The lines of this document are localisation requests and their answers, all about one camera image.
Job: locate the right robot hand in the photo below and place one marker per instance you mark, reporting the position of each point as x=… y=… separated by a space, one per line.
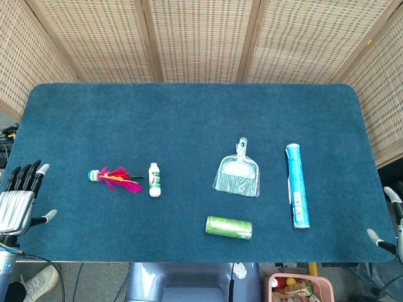
x=397 y=217

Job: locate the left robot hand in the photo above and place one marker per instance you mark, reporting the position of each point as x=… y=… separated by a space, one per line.
x=15 y=207

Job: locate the pink feather shuttlecock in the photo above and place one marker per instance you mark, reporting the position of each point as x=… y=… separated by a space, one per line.
x=115 y=178

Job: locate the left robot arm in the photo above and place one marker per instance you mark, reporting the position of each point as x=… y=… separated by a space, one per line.
x=6 y=261

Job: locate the white sneaker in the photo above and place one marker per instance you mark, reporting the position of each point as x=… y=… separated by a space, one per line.
x=39 y=282

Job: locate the blue plastic bag roll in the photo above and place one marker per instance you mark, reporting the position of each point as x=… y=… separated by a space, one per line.
x=297 y=185

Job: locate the pink basket with snacks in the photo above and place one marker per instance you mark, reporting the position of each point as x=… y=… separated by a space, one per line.
x=297 y=287

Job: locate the small white drink bottle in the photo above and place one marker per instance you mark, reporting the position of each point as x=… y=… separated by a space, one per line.
x=154 y=180

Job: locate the packaged mini dustpan and brush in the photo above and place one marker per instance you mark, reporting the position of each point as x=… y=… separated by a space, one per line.
x=237 y=174

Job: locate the green drink can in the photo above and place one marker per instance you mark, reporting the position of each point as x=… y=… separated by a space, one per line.
x=229 y=227

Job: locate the blue felt table mat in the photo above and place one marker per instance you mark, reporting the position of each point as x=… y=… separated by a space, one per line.
x=195 y=173

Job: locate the grey robot torso base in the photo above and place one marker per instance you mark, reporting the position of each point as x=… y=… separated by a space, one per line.
x=193 y=281

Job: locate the woven bamboo folding screen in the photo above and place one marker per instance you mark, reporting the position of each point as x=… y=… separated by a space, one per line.
x=201 y=41

